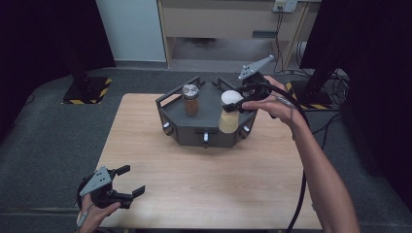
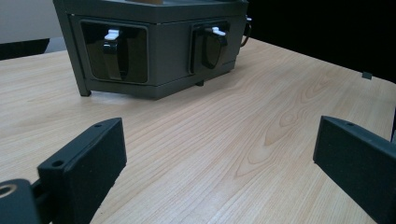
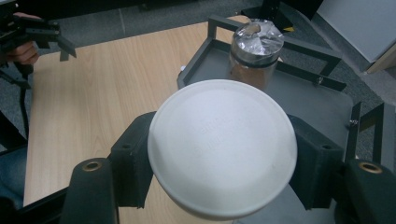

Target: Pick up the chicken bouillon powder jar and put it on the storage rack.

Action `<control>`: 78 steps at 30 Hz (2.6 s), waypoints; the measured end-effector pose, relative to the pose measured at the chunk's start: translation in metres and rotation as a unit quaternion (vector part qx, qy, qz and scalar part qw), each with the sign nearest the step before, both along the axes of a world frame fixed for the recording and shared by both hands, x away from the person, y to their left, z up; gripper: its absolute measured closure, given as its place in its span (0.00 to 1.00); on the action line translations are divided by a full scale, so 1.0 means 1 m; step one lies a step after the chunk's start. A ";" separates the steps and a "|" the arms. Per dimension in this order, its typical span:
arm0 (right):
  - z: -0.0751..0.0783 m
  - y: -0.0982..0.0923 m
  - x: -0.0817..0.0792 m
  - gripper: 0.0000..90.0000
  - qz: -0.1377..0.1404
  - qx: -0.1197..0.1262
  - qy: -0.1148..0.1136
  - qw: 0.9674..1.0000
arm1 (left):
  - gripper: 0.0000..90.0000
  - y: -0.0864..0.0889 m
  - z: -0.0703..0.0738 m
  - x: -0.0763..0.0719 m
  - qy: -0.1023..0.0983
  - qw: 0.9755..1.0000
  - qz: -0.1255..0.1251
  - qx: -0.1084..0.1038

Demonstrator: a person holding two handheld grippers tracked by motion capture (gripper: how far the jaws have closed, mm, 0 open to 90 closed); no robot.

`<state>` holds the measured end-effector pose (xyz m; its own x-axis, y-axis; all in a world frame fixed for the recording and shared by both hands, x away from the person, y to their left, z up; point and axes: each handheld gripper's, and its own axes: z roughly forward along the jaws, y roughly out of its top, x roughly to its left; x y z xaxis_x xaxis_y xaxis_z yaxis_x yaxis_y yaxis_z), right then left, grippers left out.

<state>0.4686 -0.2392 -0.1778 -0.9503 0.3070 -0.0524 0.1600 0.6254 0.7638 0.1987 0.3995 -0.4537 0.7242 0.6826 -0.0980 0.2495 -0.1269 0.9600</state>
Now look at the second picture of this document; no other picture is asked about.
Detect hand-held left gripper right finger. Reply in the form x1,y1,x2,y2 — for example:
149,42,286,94
312,115,396,224

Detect white counter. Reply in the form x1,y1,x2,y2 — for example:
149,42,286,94
0,0,64,45

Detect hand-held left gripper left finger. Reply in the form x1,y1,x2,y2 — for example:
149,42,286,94
36,117,128,224

